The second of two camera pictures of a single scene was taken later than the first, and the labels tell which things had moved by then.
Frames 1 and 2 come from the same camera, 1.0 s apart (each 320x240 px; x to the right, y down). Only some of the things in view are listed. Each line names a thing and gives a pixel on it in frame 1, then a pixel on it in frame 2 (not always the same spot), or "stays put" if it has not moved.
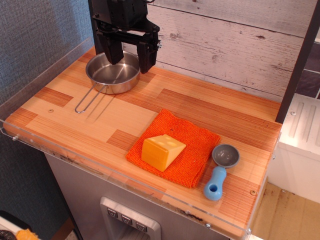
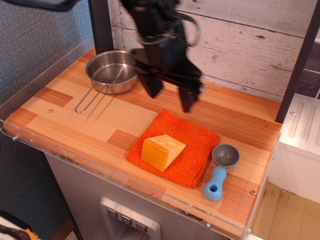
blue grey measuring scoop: (225, 156) stays put
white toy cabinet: (295, 165) stays put
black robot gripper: (128, 20) to (169, 60)
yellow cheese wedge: (158, 152) stays put
